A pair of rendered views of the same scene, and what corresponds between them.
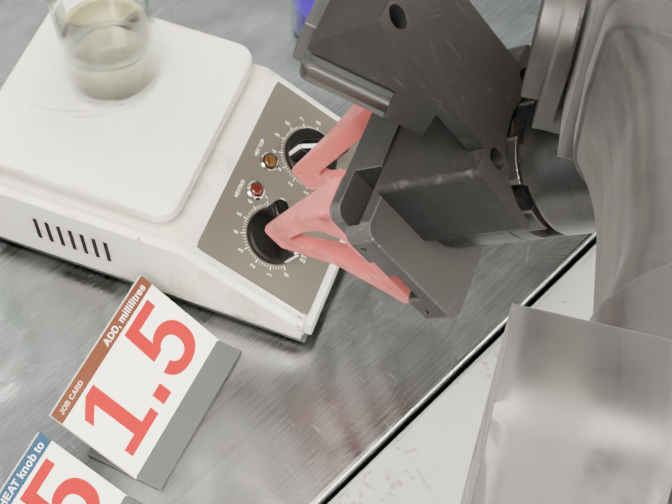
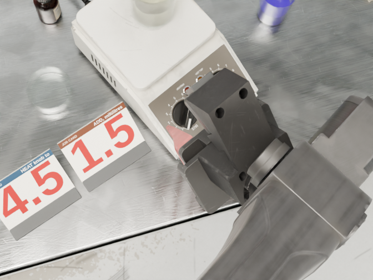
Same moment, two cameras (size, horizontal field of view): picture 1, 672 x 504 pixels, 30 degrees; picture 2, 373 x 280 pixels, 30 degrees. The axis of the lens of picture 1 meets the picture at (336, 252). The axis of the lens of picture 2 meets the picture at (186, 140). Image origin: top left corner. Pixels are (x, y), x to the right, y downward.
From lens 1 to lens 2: 0.23 m
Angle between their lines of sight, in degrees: 16
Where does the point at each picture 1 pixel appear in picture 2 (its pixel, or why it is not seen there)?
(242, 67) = (207, 34)
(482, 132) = (240, 164)
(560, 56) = (257, 176)
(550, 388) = not seen: outside the picture
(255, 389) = (148, 169)
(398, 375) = not seen: hidden behind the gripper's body
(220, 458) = (119, 191)
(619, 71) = (246, 218)
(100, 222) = (115, 73)
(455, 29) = (248, 121)
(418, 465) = (195, 236)
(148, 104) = (159, 32)
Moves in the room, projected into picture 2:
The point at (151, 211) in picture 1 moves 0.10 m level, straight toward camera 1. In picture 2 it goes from (134, 84) to (107, 169)
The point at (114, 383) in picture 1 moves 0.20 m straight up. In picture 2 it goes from (90, 141) to (71, 85)
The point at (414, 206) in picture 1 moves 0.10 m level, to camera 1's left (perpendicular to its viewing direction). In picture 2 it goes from (208, 170) to (112, 113)
